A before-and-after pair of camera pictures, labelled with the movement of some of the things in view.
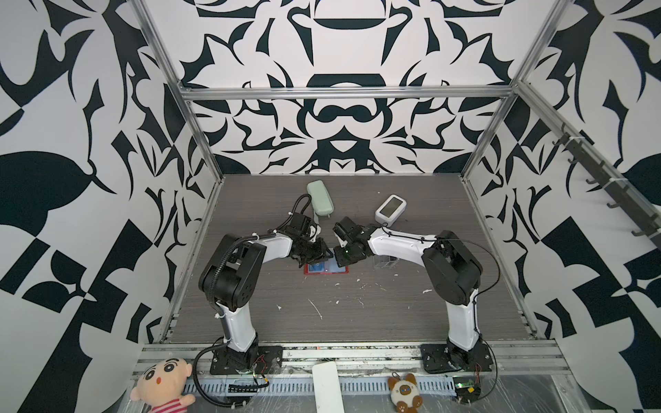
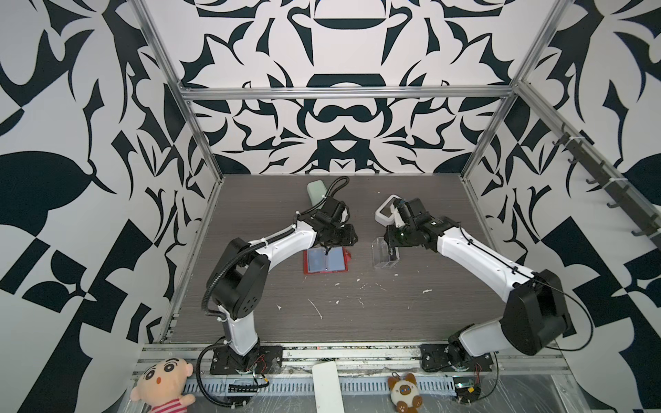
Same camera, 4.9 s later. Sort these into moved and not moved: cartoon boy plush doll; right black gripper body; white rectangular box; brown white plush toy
Moved: right black gripper body
Not moved: brown white plush toy; cartoon boy plush doll; white rectangular box
